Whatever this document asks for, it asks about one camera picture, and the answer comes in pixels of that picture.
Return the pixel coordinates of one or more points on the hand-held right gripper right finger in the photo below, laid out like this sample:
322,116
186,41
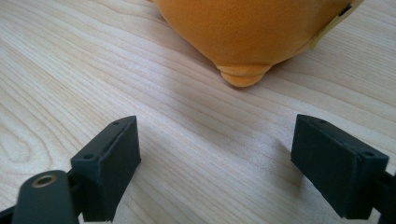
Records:
336,168

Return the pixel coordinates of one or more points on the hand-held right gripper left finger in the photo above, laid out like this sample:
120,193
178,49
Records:
106,168

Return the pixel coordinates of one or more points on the orange plush toy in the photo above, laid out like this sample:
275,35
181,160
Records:
249,34

